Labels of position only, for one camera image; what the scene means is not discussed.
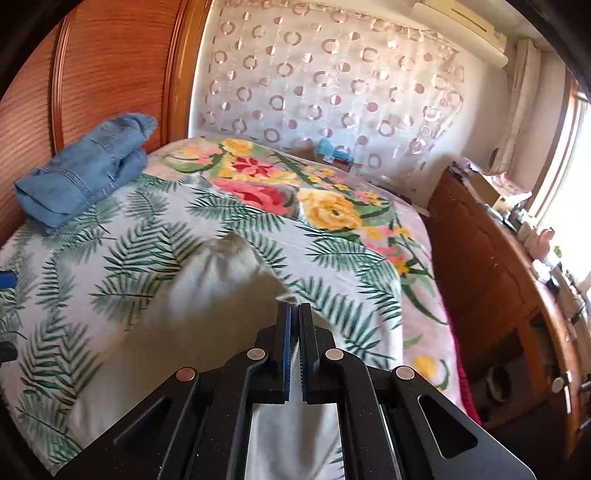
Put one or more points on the red cloth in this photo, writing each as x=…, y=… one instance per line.
x=464, y=387

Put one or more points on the white window drape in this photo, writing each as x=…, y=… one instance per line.
x=521, y=101

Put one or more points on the white air conditioner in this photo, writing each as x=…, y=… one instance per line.
x=461, y=32

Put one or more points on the wooden louvered wardrobe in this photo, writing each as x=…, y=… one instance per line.
x=115, y=60

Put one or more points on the pile of small desk items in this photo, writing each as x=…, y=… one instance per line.
x=540, y=235

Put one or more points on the small blue box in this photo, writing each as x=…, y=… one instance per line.
x=332, y=150

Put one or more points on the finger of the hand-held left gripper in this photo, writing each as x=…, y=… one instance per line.
x=6, y=279
x=6, y=354

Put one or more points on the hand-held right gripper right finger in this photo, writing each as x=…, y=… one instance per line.
x=304, y=355

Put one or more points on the folded blue jeans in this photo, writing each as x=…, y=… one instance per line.
x=78, y=170

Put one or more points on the sheer circle pattern curtain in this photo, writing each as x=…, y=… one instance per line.
x=323, y=83

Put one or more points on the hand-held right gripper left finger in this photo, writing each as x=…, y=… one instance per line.
x=287, y=350

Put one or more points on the grey shirt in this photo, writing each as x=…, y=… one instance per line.
x=217, y=314

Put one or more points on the leaf print bedsheet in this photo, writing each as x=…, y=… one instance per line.
x=138, y=240

